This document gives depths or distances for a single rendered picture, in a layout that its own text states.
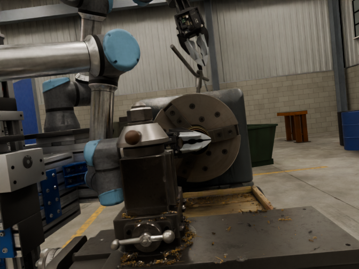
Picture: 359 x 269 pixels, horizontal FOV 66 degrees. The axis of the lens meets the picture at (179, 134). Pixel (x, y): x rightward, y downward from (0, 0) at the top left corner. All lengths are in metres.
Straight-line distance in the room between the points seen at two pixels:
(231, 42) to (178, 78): 2.54
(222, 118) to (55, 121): 0.70
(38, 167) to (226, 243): 0.58
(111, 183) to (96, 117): 0.24
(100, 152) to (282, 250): 0.56
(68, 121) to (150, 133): 0.90
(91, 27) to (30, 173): 0.71
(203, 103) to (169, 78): 10.23
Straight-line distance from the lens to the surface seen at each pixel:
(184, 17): 0.84
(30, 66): 0.78
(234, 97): 1.13
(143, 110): 0.40
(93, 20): 1.29
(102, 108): 0.93
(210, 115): 0.96
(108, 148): 0.80
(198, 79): 1.00
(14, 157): 0.78
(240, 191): 0.94
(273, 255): 0.39
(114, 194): 0.82
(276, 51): 12.02
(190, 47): 0.83
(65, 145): 1.25
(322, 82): 12.44
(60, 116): 1.27
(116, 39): 0.82
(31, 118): 6.04
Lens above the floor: 1.15
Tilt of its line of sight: 3 degrees down
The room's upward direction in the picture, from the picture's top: 7 degrees counter-clockwise
